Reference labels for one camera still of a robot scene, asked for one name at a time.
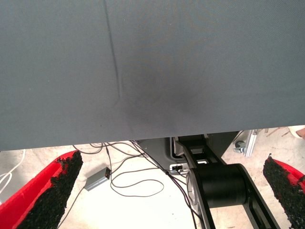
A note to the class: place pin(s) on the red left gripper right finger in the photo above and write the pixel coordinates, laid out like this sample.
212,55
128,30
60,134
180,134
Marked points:
288,190

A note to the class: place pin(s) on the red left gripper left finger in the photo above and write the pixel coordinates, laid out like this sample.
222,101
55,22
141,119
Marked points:
35,198

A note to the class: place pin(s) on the person's foot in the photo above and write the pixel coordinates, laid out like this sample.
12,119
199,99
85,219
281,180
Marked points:
299,132

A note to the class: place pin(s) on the aluminium profile bar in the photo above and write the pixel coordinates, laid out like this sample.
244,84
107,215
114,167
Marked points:
251,143

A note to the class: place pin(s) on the grey power adapter box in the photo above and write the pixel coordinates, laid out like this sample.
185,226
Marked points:
96,181

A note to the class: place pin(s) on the caster wheel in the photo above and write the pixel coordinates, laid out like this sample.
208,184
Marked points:
239,144

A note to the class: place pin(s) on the dark base panel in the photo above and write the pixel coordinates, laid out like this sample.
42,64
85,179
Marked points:
221,143

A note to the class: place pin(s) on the white plug adapter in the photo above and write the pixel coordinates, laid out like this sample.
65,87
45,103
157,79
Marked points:
177,167

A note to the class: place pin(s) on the grey base housing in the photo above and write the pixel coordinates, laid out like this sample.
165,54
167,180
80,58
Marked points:
157,150

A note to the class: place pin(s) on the dark grey table cloth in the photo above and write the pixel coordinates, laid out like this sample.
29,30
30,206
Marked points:
71,71

